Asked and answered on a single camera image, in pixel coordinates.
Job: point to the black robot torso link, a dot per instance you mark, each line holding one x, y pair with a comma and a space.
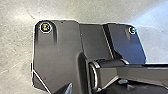
126, 75

